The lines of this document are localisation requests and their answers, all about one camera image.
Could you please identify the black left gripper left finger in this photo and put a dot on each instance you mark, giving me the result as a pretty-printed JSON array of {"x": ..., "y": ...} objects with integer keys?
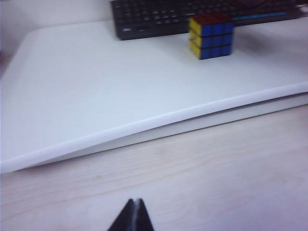
[{"x": 124, "y": 220}]

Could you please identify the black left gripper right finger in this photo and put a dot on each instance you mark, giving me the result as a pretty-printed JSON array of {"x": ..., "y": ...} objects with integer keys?
[{"x": 143, "y": 219}]

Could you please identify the Rubik's cube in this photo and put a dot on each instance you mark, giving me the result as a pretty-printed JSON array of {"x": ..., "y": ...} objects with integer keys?
[{"x": 214, "y": 38}]

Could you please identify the white desk riser base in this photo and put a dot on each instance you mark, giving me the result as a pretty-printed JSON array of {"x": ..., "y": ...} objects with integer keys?
[{"x": 216, "y": 120}]

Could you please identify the white desk riser board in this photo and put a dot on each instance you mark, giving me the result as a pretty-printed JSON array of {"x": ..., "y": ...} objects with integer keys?
[{"x": 96, "y": 96}]

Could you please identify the black computer keyboard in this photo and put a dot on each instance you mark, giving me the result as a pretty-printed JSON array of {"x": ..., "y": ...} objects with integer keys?
[{"x": 154, "y": 16}]

